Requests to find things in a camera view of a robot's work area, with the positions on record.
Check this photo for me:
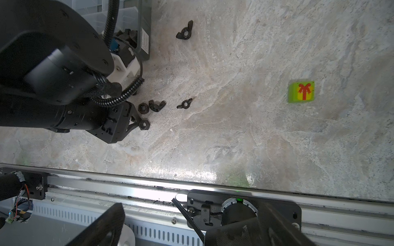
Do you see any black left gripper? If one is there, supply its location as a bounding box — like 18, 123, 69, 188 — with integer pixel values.
87, 101, 143, 144

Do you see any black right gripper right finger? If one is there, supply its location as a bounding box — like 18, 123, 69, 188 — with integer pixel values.
258, 203, 316, 246

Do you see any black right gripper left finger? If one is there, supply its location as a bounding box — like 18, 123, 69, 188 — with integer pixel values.
67, 203, 125, 246

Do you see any black wing nut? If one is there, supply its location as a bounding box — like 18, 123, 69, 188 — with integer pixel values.
176, 98, 193, 109
176, 20, 194, 40
148, 100, 166, 112

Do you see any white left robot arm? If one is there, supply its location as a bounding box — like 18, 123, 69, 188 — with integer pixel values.
1, 1, 150, 144

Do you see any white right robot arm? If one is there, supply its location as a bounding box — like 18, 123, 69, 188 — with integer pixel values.
69, 198, 314, 246

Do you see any black hex nut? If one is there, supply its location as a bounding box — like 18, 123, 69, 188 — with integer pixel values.
138, 102, 150, 115
139, 119, 150, 131

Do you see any translucent grey organizer box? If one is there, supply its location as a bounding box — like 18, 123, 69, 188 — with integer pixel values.
62, 0, 152, 61

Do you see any green gift-print cube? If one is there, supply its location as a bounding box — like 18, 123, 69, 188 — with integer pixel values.
288, 81, 315, 103

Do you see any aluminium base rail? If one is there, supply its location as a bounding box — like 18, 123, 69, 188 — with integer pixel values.
1, 164, 394, 246

